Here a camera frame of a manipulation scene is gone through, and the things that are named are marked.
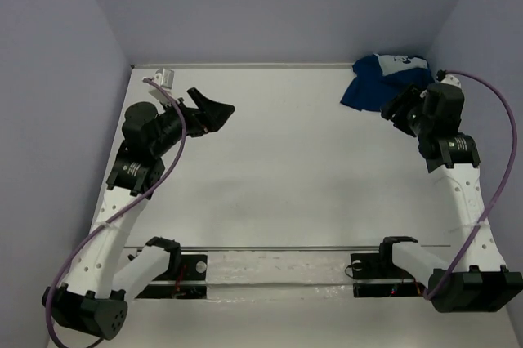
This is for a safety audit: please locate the blue printed t shirt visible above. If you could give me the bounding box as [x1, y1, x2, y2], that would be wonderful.
[340, 54, 434, 112]

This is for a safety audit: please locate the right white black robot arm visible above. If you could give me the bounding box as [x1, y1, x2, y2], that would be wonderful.
[376, 83, 522, 313]

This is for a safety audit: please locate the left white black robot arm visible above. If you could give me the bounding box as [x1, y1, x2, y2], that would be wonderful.
[42, 86, 235, 347]

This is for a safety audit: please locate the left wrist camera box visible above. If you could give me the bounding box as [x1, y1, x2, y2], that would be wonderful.
[144, 68, 175, 99]

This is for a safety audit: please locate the metal rail strip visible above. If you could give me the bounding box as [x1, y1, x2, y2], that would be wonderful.
[124, 244, 453, 251]

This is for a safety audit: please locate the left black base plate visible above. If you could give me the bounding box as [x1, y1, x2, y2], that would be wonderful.
[136, 252, 208, 300]

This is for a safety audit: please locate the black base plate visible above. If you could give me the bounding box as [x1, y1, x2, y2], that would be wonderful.
[344, 252, 425, 299]
[136, 252, 208, 300]

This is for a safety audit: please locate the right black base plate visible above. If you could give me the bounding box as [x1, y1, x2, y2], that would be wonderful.
[344, 252, 425, 299]

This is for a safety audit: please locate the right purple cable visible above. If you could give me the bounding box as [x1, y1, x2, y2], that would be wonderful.
[422, 69, 518, 301]

